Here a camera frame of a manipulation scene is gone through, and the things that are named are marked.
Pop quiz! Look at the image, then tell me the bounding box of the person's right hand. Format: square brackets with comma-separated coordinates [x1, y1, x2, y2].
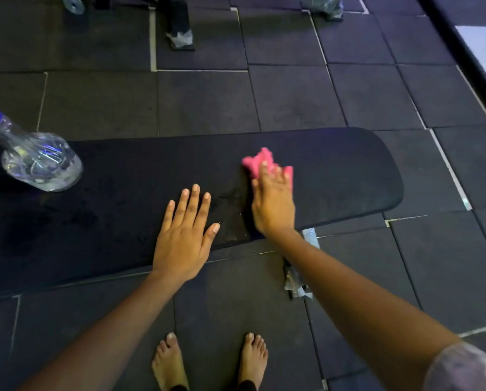
[251, 160, 296, 240]

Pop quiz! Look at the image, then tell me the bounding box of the person's left hand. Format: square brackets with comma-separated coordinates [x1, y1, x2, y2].
[151, 183, 221, 285]

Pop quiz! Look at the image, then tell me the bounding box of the pink cleaning cloth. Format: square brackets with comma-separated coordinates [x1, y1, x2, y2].
[242, 147, 294, 190]

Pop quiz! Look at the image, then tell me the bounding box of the person's left forearm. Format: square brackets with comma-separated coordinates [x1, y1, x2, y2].
[17, 269, 187, 391]

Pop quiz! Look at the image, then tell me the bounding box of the person's right forearm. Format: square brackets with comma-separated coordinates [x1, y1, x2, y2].
[263, 229, 463, 391]

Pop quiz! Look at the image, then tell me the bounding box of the black padded bench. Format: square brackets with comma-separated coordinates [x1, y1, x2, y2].
[0, 127, 405, 302]

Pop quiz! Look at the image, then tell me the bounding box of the plastic-wrapped bench leg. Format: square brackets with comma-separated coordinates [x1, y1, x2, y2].
[283, 227, 321, 300]

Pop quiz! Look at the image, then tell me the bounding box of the person's right foot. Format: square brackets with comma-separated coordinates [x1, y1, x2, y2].
[238, 332, 269, 391]

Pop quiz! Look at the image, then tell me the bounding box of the person's foot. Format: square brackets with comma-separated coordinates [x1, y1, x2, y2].
[152, 332, 190, 391]
[238, 332, 269, 391]

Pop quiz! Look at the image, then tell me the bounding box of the person's left foot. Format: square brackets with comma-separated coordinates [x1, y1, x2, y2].
[152, 332, 190, 391]

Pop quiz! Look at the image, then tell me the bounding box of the clear plastic bottle blue label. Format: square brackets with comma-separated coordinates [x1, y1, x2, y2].
[0, 99, 84, 193]

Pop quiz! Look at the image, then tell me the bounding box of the plastic-wrapped equipment foot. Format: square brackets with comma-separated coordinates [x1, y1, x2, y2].
[299, 0, 345, 22]

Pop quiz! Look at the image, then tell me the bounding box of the black equipment leg with plastic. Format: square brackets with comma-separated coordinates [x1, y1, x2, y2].
[166, 0, 196, 52]

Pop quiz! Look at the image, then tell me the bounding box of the black metal bar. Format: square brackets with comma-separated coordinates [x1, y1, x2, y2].
[415, 0, 486, 133]

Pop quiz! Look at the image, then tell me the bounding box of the person's light patterned sleeve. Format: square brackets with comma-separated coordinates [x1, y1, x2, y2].
[423, 342, 486, 391]

